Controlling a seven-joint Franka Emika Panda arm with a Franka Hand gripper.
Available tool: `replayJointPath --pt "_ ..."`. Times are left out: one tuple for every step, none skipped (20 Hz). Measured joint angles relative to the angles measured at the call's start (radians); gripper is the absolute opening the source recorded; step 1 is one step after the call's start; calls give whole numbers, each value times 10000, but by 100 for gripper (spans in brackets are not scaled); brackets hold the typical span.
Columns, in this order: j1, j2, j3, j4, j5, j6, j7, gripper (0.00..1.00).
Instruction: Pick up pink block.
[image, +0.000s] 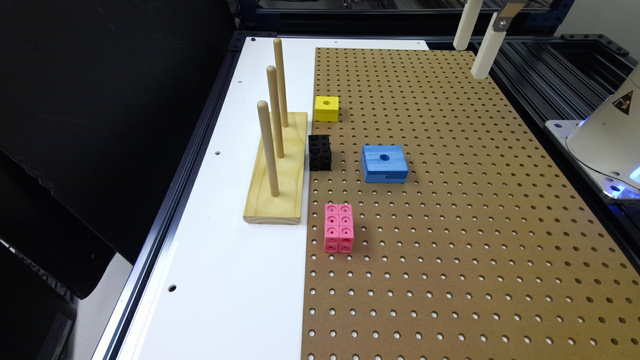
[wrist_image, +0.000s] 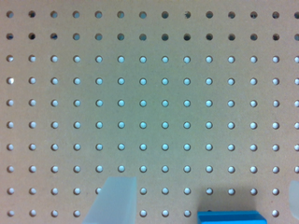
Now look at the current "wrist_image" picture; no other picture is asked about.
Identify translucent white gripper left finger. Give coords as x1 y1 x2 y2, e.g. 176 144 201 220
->
82 176 137 224

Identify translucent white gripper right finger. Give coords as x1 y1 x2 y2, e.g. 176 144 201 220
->
289 180 299 218

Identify blue plastic block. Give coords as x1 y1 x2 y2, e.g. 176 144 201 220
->
197 211 267 224

